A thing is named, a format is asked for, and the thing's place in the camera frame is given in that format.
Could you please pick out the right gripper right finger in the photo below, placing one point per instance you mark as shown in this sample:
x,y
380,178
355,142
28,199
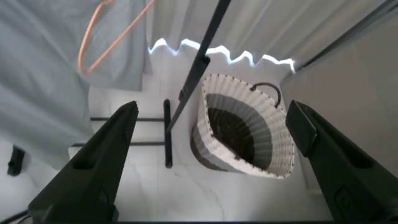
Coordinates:
x,y
348,180

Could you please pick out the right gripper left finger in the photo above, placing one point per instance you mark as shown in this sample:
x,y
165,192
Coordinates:
x,y
87,180

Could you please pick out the pale grey shorts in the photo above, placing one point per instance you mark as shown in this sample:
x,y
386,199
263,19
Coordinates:
x,y
40,93

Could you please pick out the white laundry basket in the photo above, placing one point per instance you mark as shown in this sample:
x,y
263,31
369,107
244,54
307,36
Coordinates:
x,y
248,99

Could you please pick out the pink clothes hanger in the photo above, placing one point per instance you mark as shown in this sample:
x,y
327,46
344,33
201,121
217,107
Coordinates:
x,y
81,46

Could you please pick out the black clothes rack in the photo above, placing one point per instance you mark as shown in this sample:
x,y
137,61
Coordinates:
x,y
199,65

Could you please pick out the white curtain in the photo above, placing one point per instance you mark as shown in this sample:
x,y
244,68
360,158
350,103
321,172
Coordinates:
x,y
264,25

